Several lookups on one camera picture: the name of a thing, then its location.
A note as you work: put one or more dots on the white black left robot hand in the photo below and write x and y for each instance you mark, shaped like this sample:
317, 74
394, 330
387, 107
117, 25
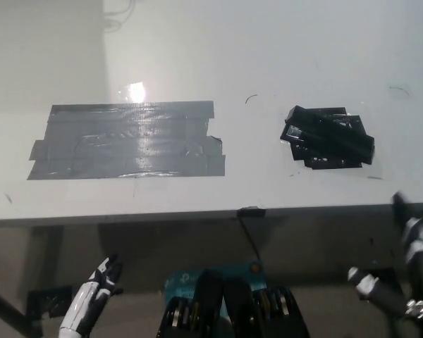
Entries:
91, 292

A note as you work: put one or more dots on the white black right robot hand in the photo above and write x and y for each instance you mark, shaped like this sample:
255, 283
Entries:
419, 281

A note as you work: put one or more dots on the black stapler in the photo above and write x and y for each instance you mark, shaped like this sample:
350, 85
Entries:
333, 135

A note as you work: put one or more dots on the dark desk leg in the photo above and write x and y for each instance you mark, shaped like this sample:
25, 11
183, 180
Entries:
48, 253

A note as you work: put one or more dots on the black tape spot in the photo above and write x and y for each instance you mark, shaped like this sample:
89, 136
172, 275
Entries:
326, 164

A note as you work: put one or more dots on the teal router box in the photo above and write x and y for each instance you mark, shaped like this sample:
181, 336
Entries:
183, 281

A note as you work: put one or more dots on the small black tape strip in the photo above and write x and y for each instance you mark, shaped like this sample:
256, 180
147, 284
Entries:
251, 212

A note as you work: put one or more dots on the black diagonal frame bar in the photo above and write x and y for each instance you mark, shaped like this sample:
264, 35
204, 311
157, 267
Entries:
10, 310

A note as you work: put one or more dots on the grey duct tape patch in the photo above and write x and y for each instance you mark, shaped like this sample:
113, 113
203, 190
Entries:
127, 148

